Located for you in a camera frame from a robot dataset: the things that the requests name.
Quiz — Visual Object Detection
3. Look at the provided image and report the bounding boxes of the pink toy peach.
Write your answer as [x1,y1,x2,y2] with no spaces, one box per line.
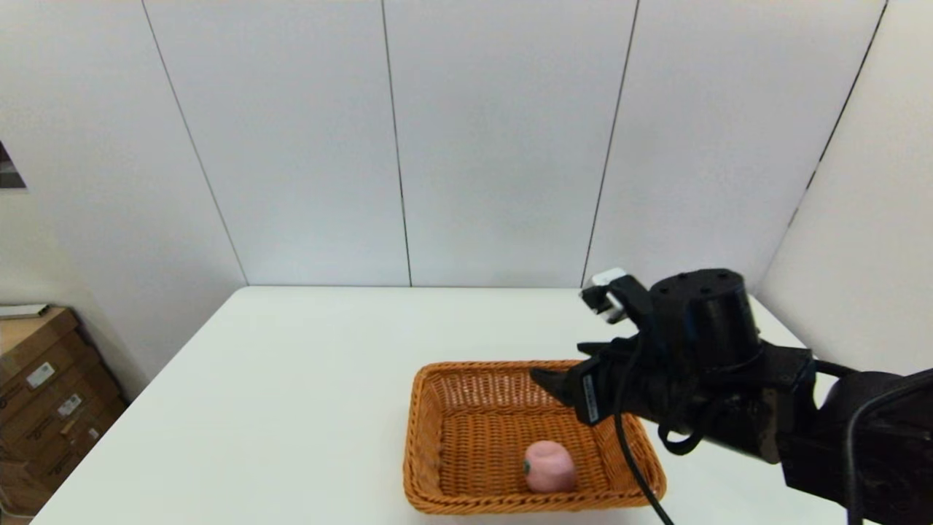
[523,440,578,494]

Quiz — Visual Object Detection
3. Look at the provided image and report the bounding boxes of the orange woven wicker basket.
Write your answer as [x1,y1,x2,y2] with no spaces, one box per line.
[403,359,668,515]

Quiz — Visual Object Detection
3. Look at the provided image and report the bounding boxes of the brown cardboard box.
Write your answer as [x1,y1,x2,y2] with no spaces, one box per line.
[0,346,126,447]
[0,408,130,497]
[0,306,82,387]
[0,456,55,520]

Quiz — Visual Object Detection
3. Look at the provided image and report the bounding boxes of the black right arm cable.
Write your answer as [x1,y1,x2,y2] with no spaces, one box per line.
[612,339,675,525]
[844,372,933,525]

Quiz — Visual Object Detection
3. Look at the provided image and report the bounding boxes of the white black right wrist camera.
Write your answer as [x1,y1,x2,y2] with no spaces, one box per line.
[581,268,636,325]

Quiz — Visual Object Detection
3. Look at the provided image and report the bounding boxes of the dark wall picture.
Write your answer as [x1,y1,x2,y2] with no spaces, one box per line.
[0,141,27,190]

